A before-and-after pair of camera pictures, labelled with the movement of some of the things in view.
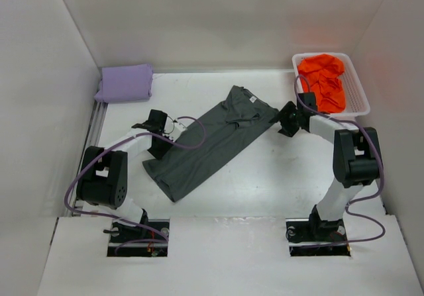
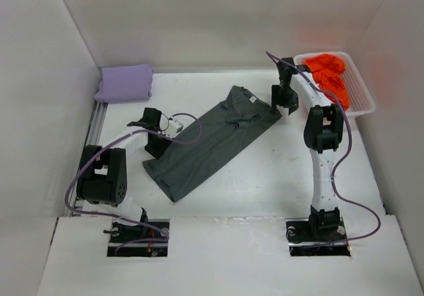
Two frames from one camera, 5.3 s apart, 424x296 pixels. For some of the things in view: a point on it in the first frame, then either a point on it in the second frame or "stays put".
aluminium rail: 92,136 stays put
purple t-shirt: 125,83 stays put
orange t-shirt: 322,72 stays put
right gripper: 289,108 to 292,104
